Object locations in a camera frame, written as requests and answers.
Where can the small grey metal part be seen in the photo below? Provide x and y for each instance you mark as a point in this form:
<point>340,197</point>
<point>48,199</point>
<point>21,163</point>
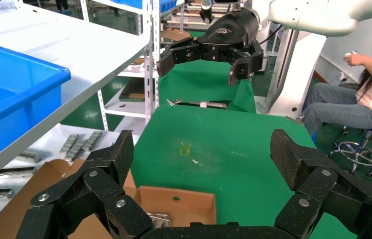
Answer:
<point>30,157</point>

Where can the white lower board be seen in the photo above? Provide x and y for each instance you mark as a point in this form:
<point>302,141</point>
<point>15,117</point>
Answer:
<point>49,145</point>

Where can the white robot torso column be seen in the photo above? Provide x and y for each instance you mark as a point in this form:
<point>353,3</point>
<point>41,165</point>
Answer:
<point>293,82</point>

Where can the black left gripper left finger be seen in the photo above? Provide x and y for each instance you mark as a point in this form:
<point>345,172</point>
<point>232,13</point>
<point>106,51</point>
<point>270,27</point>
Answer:
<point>100,184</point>

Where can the silver IO shield plate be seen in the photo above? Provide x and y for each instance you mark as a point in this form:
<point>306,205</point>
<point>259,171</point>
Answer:
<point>159,220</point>

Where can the green table cloth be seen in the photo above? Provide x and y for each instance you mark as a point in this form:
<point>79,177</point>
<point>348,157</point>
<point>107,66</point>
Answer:
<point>202,82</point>
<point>222,148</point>

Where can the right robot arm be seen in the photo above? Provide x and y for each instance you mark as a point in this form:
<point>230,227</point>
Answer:
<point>314,16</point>

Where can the perforated steel shelf leg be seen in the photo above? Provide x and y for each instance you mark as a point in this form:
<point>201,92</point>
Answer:
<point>103,112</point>

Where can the silver metal tube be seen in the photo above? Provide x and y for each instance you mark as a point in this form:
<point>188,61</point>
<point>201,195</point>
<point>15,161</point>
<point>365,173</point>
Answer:
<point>213,105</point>

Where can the operator left hand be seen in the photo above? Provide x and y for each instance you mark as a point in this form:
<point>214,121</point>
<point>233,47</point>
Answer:
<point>355,59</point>

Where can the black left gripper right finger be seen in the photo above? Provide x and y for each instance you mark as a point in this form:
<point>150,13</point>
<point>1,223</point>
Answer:
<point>321,184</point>

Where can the white metal shelf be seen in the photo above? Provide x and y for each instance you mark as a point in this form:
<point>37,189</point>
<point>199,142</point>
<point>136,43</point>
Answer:
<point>73,39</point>

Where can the white perforated shelf post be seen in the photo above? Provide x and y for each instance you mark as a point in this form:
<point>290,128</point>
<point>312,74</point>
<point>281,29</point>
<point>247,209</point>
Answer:
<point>85,10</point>
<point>148,82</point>

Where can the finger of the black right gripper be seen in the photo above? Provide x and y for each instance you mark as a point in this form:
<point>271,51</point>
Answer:
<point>179,54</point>
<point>243,68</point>

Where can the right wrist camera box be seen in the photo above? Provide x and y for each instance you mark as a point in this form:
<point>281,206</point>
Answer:
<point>225,1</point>

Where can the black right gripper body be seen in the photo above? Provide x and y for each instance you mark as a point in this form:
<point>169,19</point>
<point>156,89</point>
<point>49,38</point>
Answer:
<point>228,33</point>

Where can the white handheld controller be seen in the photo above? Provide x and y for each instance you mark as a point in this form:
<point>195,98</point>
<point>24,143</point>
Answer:
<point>349,53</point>

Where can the blue plastic tray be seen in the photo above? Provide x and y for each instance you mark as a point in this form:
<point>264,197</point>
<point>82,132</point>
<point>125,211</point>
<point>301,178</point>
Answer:
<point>14,99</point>

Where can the white lower rack shelf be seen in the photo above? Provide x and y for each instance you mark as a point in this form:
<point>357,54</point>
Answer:
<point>124,110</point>

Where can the blue storage bin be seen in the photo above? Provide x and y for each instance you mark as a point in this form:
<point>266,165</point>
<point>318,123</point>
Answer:
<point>164,5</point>

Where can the seated operator in jeans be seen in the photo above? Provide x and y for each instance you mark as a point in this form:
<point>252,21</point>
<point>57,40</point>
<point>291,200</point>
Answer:
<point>337,112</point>

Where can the brown cardboard box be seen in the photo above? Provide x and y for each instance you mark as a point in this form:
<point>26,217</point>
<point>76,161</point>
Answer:
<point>179,206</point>

